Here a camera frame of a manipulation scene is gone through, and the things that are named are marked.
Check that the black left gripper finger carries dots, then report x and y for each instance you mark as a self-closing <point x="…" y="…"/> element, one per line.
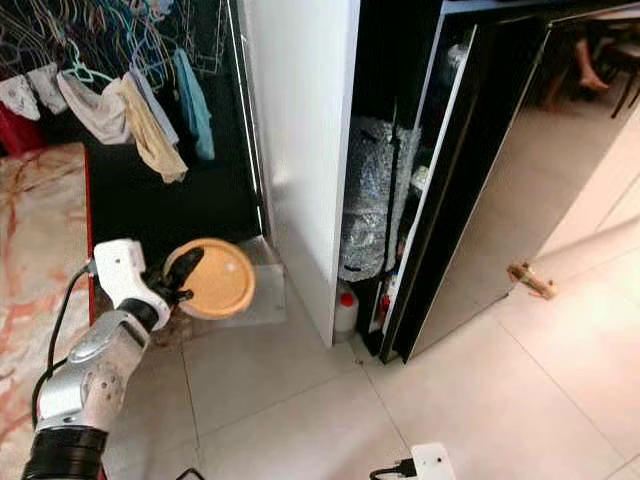
<point x="185" y="267"/>

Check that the orange lidded plastic bowl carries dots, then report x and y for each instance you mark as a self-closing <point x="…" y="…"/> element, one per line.
<point x="225" y="280"/>

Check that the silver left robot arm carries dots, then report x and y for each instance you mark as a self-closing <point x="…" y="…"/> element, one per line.
<point x="90" y="380"/>

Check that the black glass door fridge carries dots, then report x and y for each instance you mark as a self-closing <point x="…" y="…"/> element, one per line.
<point x="470" y="180"/>

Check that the cream hanging cloth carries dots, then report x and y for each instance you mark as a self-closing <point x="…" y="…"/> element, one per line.
<point x="155" y="145"/>

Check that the marble pattern folding table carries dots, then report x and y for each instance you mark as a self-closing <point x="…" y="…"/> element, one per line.
<point x="40" y="280"/>

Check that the teal hanging cloth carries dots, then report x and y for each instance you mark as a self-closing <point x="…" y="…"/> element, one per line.
<point x="193" y="110"/>

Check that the white bottle red cap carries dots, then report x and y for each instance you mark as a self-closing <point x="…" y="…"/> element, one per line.
<point x="346" y="312"/>

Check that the grey blue hanging cloth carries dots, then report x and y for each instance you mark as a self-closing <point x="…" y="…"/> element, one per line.
<point x="163" y="100"/>

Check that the beige hanging cloth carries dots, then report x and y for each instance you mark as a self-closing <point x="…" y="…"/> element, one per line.
<point x="95" y="115"/>

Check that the bubble wrap sheet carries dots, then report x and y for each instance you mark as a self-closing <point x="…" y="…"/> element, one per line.
<point x="365" y="220"/>

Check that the red hanging garment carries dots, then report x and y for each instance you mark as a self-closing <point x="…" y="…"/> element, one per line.
<point x="12" y="135"/>

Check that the mint plastic hanger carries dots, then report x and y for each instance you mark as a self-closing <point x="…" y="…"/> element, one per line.
<point x="82" y="70"/>

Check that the white printed underwear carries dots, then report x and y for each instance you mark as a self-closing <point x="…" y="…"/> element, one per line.
<point x="50" y="88"/>
<point x="22" y="97"/>

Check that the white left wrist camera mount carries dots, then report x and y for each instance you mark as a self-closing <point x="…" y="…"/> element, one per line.
<point x="120" y="265"/>

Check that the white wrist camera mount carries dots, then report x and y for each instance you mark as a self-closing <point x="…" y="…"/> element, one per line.
<point x="432" y="462"/>
<point x="120" y="265"/>

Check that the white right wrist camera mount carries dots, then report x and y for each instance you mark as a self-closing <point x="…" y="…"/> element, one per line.
<point x="432" y="462"/>

